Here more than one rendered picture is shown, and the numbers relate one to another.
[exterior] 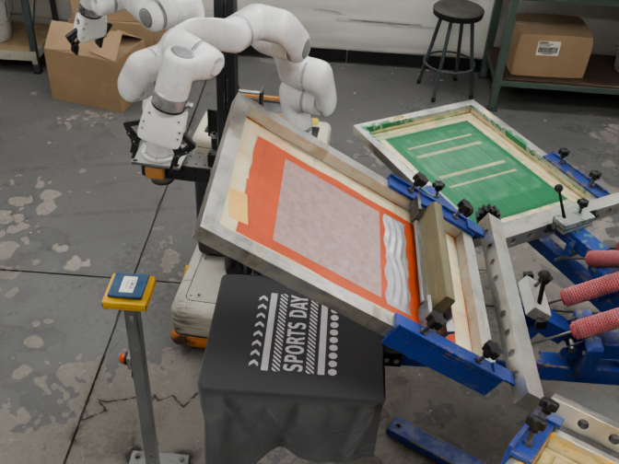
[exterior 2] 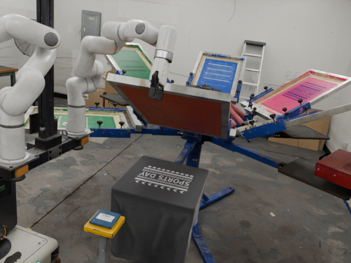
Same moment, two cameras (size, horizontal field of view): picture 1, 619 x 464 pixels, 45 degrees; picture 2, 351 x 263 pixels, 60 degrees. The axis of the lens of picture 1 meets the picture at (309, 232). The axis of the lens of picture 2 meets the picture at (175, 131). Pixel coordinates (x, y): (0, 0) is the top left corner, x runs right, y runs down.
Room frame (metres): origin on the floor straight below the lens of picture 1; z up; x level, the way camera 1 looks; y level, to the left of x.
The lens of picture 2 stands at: (1.15, 1.54, 1.75)
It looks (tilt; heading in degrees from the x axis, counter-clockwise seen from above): 18 degrees down; 281
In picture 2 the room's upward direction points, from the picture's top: 8 degrees clockwise
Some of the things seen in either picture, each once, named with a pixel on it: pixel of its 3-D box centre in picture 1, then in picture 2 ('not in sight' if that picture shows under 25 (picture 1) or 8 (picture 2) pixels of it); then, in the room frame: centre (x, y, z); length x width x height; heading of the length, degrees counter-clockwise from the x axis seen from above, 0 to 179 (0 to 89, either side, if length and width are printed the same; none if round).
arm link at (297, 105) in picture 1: (300, 104); (78, 91); (2.00, 0.05, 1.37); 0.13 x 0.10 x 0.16; 65
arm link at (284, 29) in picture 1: (271, 36); (113, 39); (1.78, 0.13, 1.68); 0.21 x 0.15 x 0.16; 155
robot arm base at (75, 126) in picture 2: not in sight; (73, 118); (2.02, 0.06, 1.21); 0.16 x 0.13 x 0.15; 174
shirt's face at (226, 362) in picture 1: (297, 332); (164, 178); (1.47, 0.01, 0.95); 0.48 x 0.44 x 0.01; 89
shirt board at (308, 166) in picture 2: not in sight; (262, 157); (0.87, -0.75, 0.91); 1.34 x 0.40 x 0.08; 149
